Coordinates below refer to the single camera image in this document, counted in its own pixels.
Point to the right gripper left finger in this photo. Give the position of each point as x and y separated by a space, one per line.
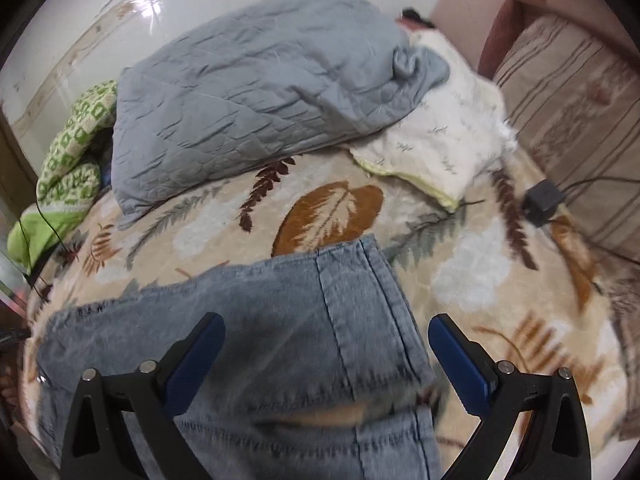
97 442

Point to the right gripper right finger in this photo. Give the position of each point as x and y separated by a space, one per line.
555 443

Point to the grey denim pants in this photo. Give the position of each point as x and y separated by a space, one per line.
317 377

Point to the leaf print bed blanket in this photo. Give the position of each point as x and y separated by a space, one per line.
520 306

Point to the black charger adapter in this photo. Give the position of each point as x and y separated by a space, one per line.
541 202

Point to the green patterned quilt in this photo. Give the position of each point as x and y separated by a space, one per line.
70 178

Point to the white cream pillow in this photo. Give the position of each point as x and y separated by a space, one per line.
459 130

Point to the striped beige cushion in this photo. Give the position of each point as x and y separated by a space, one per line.
575 104

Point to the grey quilted pillow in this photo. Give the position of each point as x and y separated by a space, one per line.
280 78

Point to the pink red headboard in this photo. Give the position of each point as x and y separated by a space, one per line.
484 31

